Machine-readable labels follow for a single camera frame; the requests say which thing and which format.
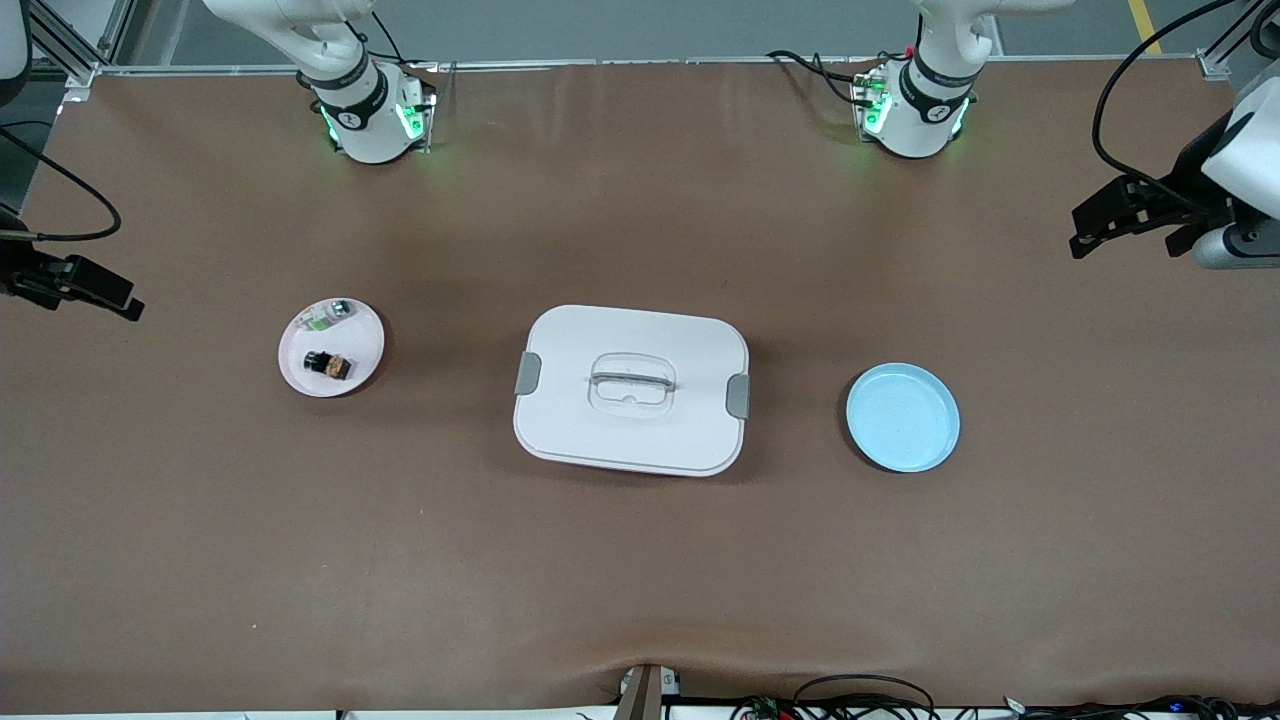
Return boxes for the white lidded pink lunch box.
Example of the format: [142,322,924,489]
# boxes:
[513,304,751,478]

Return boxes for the black cable loop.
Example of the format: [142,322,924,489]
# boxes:
[793,674,938,720]

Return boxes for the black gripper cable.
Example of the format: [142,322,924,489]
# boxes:
[1090,0,1243,209]
[0,125,124,244]

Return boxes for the black right arm base cable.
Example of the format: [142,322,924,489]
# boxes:
[365,8,441,73]

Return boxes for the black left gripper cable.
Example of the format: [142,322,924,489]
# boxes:
[1090,0,1243,209]

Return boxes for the light blue round plate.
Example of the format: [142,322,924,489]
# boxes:
[846,362,961,474]

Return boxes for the black left arm base cables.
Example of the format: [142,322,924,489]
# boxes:
[766,48,886,109]

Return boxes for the clear lid handle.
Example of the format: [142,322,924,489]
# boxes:
[586,352,678,418]

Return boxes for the black cable bundle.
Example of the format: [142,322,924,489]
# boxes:
[1000,693,1280,720]

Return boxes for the metal table edge rail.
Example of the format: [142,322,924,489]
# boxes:
[95,55,1206,77]

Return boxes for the pink round plate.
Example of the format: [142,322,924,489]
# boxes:
[278,297,386,399]

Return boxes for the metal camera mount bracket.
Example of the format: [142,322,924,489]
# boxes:
[615,663,683,720]

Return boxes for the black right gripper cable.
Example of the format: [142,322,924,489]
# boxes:
[0,125,124,244]

